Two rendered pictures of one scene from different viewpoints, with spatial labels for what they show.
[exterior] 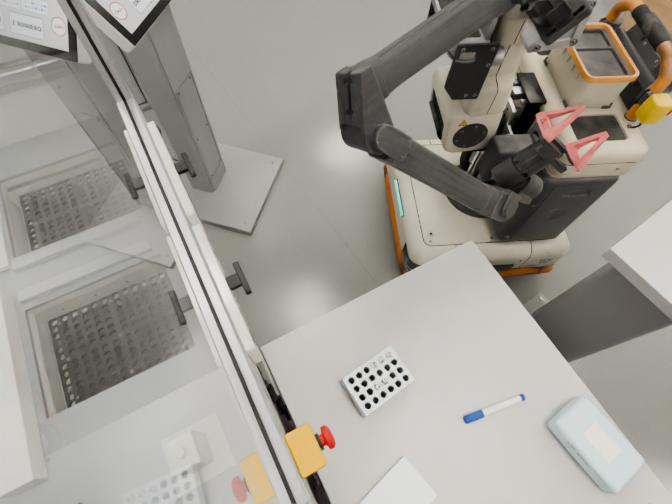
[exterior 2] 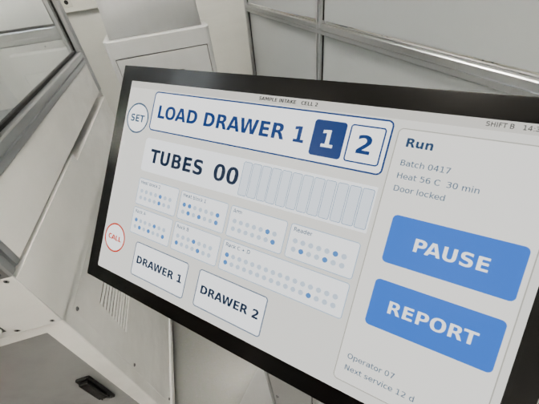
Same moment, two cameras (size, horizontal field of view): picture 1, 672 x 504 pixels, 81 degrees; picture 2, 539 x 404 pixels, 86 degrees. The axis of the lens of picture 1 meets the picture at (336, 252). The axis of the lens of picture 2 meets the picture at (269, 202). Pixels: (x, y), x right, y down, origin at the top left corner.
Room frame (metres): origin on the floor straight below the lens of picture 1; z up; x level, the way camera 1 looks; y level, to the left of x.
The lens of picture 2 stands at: (1.24, 0.37, 1.30)
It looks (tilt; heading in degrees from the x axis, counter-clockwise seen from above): 41 degrees down; 110
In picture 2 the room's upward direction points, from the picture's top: 7 degrees counter-clockwise
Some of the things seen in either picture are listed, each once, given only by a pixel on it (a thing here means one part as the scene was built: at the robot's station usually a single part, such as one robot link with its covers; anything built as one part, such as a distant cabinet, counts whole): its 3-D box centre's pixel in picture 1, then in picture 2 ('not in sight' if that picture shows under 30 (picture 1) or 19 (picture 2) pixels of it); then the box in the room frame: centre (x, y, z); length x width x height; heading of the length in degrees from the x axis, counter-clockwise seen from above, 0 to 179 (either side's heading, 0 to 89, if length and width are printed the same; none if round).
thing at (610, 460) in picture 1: (594, 442); not in sight; (0.05, -0.53, 0.78); 0.15 x 0.10 x 0.04; 39
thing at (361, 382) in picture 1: (377, 380); not in sight; (0.14, -0.10, 0.78); 0.12 x 0.08 x 0.04; 127
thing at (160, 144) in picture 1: (176, 179); not in sight; (0.54, 0.38, 0.87); 0.29 x 0.02 x 0.11; 32
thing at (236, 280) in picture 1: (236, 280); not in sight; (0.29, 0.19, 0.91); 0.07 x 0.04 x 0.01; 32
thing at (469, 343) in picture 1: (413, 425); not in sight; (0.09, -0.26, 0.38); 0.62 x 0.58 x 0.76; 32
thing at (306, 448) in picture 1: (307, 448); not in sight; (0.00, 0.03, 0.88); 0.07 x 0.05 x 0.07; 32
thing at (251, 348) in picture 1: (226, 292); not in sight; (0.28, 0.21, 0.87); 0.29 x 0.02 x 0.11; 32
